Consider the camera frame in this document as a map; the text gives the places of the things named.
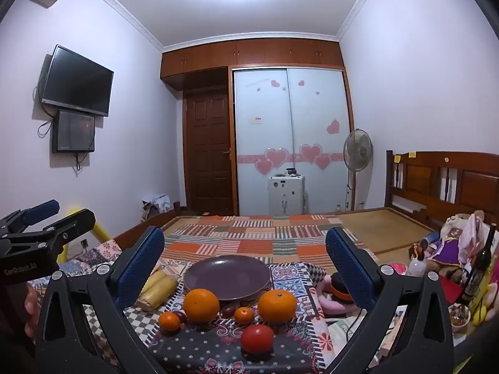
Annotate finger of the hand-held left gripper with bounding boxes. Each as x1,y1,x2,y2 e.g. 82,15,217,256
0,199,61,238
4,208,96,257

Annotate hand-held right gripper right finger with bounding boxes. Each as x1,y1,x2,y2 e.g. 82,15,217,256
325,226,455,374

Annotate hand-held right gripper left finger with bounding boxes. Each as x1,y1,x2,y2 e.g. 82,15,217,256
37,226,168,374

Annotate pale green sugarcane piece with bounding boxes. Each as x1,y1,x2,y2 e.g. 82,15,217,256
136,270,166,308

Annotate yellow sugarcane piece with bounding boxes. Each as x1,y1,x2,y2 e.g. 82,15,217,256
146,275,179,311

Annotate large orange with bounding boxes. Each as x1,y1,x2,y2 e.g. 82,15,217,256
258,289,298,324
183,288,221,323

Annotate purple plate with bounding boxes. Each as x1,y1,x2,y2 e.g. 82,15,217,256
183,255,271,301

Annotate red tomato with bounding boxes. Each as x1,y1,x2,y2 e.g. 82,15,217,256
241,324,275,355

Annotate person's left hand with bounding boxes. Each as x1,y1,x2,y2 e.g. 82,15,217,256
23,284,42,336

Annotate black and orange hat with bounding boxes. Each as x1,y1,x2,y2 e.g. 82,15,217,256
317,273,361,317

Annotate wooden footboard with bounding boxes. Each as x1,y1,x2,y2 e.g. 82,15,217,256
113,210,182,251

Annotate woven straw mat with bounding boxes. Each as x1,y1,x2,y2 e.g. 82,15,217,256
312,208,435,266

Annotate pile of clothes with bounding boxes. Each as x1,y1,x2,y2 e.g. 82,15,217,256
142,193,172,219

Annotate white plastic bottle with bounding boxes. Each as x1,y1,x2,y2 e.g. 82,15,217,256
407,251,429,277

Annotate white small appliance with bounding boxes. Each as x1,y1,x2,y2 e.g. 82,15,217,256
268,175,306,216

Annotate striped patchwork blanket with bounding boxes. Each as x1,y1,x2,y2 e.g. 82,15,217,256
162,215,380,277

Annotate doll in purple dress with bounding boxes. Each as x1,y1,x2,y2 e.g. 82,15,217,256
413,218,468,269

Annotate tile patterned cloth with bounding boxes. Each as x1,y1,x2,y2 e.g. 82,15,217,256
27,237,390,374

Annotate red box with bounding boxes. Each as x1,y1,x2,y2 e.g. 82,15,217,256
440,280,464,305

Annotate standing fan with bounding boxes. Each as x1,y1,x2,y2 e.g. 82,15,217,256
343,128,374,212

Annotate wooden headboard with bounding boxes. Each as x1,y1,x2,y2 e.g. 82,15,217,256
384,150,499,238

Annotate bowl of snacks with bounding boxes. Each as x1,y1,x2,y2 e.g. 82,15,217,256
448,304,471,333

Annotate brown wooden door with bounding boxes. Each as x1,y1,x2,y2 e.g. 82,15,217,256
183,89,235,217

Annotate pink plastic bag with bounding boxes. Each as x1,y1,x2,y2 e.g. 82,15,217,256
460,210,488,261

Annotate dark wine bottle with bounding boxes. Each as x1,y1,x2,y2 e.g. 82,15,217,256
458,224,497,306

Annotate yellow plush toy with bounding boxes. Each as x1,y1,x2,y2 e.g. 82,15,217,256
473,280,499,325

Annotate sliding wardrobe with hearts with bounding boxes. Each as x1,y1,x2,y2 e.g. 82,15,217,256
232,66,355,217

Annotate wooden overhead cabinets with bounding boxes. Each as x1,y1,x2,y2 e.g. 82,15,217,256
161,39,344,91

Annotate yellow tube frame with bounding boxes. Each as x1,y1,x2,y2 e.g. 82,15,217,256
58,208,114,266

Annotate black television cable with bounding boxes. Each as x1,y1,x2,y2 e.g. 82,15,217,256
33,74,54,140

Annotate small black wall monitor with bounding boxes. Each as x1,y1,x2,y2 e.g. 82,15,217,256
52,110,96,154

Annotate black wall television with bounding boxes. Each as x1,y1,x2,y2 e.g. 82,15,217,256
41,45,114,117

